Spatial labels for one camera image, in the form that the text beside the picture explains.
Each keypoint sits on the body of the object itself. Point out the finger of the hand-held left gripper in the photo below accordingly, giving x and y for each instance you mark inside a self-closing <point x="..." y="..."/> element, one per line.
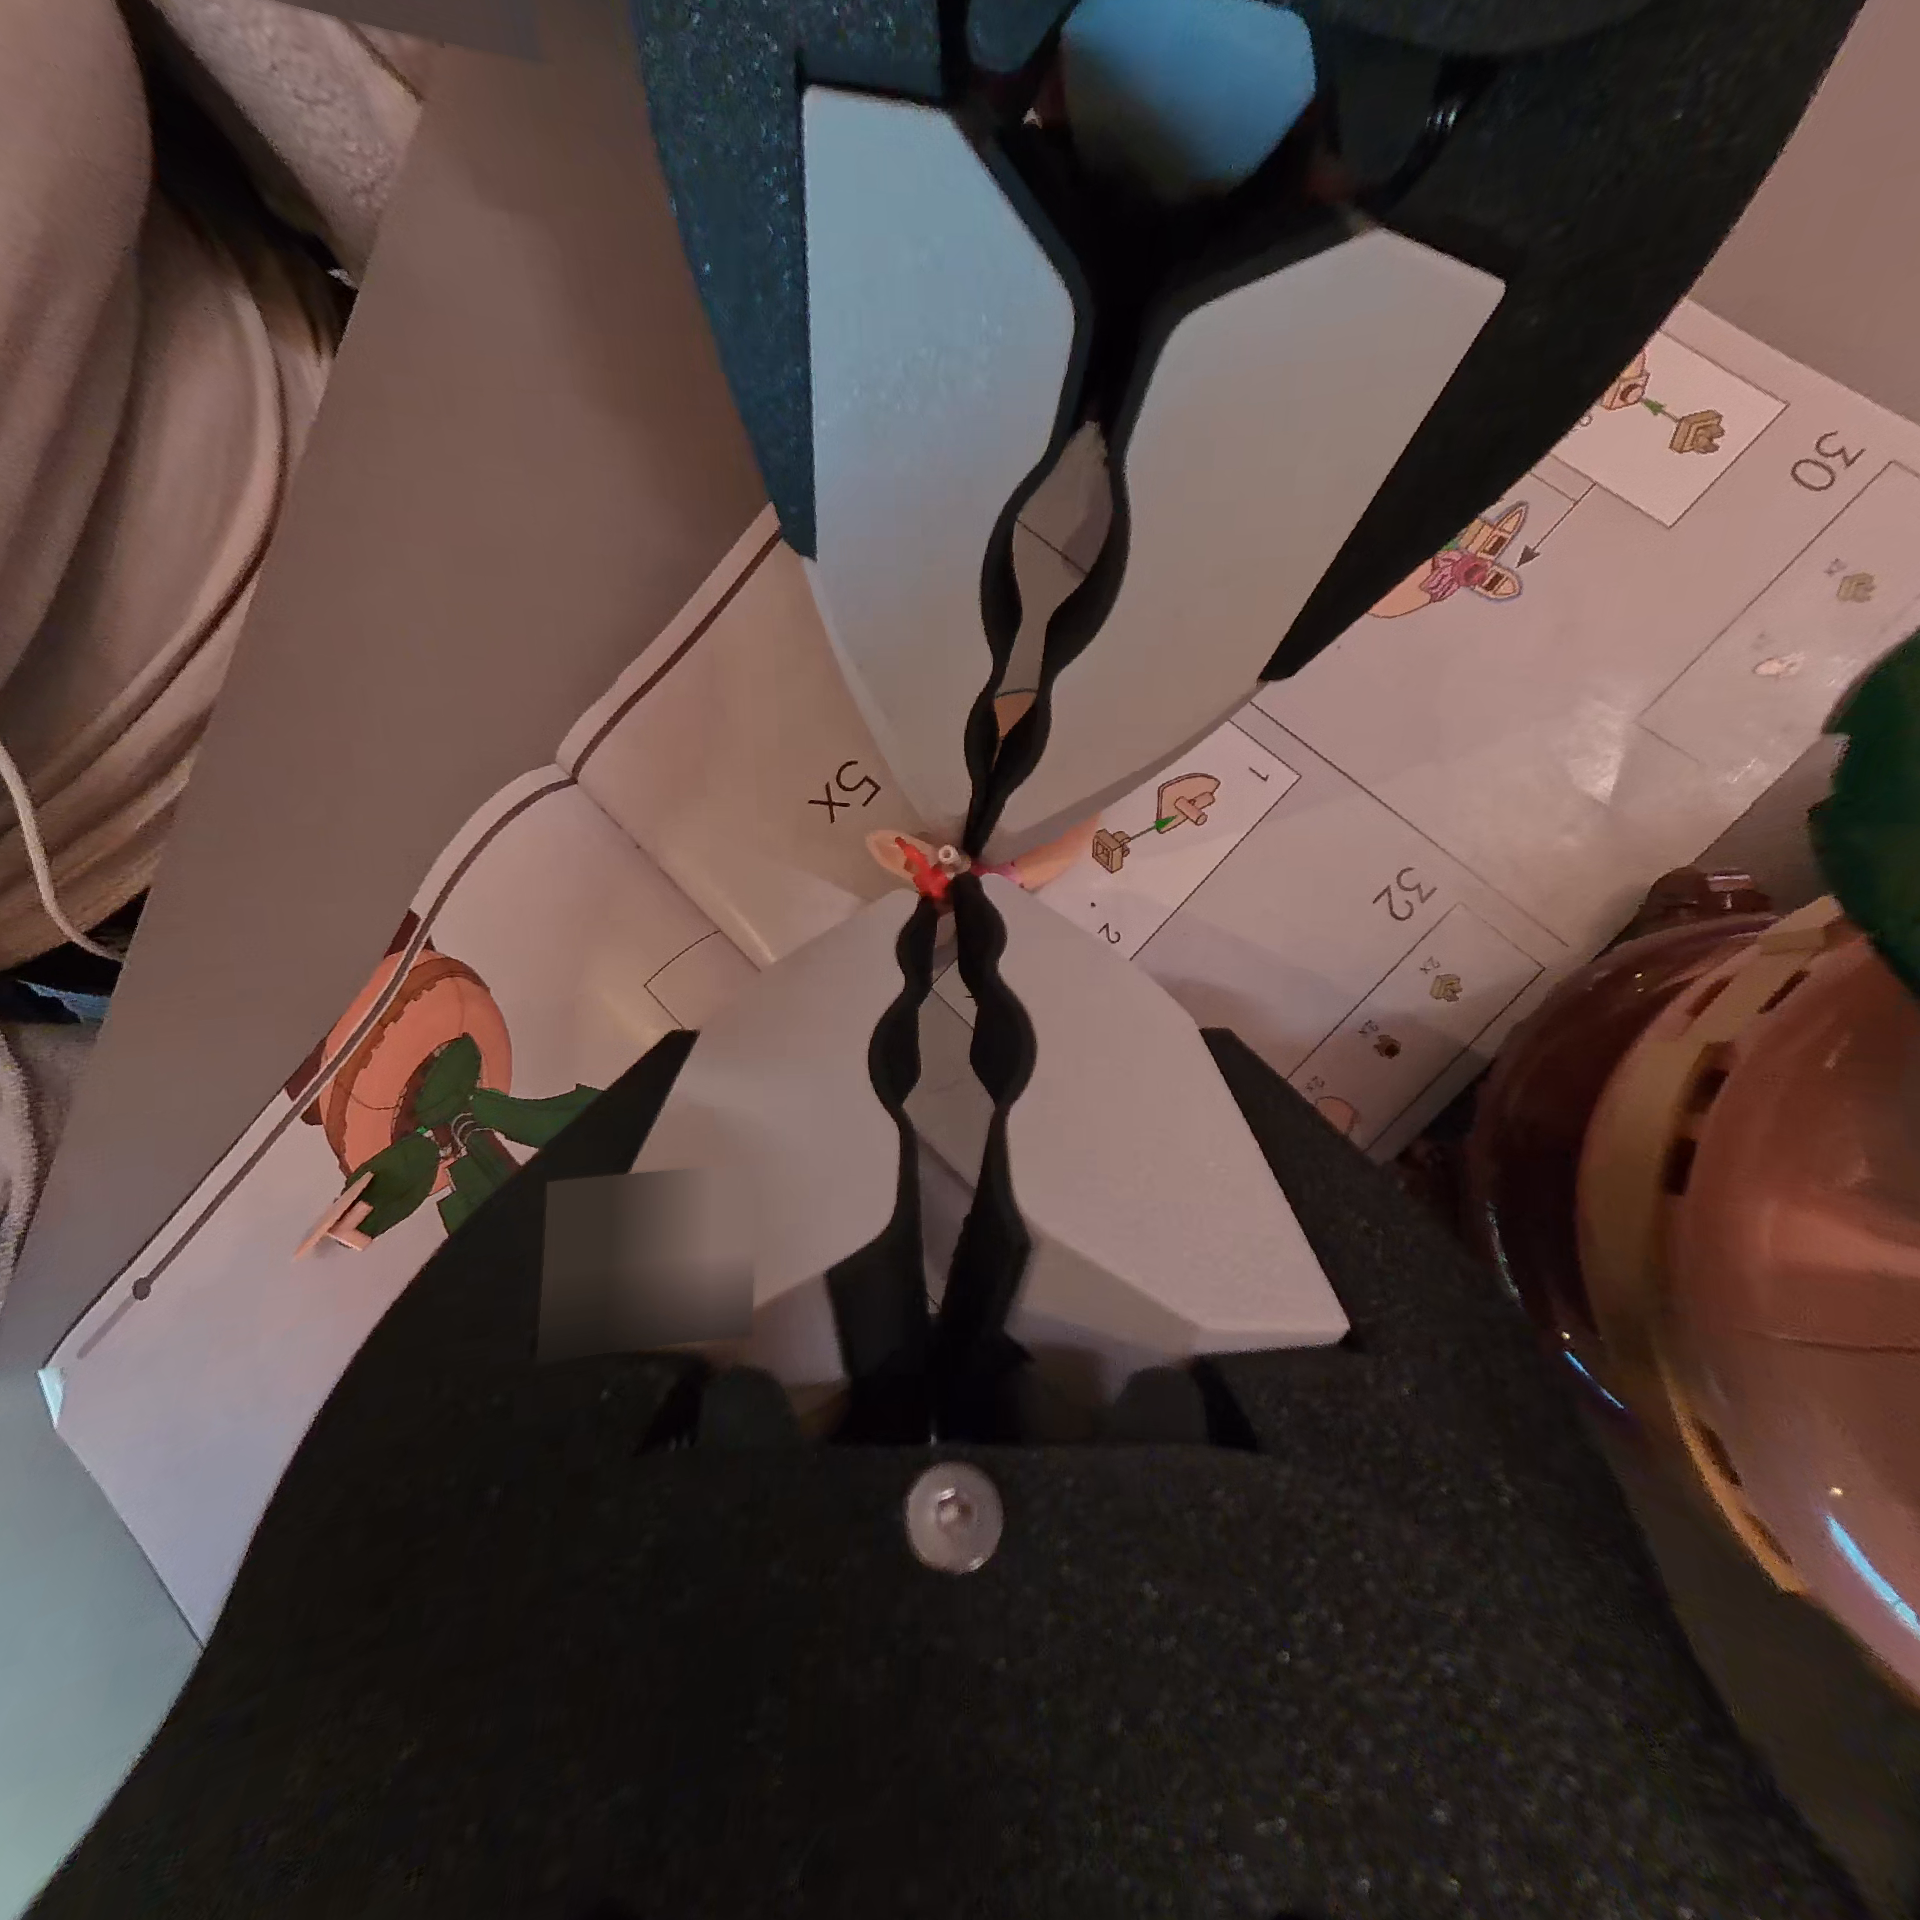
<point x="1274" y="452"/>
<point x="915" y="377"/>

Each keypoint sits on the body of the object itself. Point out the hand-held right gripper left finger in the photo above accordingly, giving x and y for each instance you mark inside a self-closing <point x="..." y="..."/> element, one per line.
<point x="782" y="1079"/>

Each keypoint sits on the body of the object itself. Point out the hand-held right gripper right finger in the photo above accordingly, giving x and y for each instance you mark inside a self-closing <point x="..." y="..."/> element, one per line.
<point x="1171" y="1141"/>

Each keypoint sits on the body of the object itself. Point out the small red peach brick piece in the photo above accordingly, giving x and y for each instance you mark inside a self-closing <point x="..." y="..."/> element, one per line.
<point x="918" y="861"/>

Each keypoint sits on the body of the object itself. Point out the grey desk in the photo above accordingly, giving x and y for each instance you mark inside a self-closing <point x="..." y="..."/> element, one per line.
<point x="523" y="377"/>

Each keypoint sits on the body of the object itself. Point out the brick building instruction booklet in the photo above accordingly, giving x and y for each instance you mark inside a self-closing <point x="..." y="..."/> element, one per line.
<point x="720" y="783"/>

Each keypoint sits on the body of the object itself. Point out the brown brick flower pot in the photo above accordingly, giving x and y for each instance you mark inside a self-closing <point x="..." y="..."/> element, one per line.
<point x="1724" y="1199"/>

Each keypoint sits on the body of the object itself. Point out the pale fleece garment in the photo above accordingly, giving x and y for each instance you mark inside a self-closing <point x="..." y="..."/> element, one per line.
<point x="302" y="107"/>

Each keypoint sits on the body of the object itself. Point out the green brick plant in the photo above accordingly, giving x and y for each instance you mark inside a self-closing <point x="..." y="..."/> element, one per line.
<point x="1875" y="811"/>

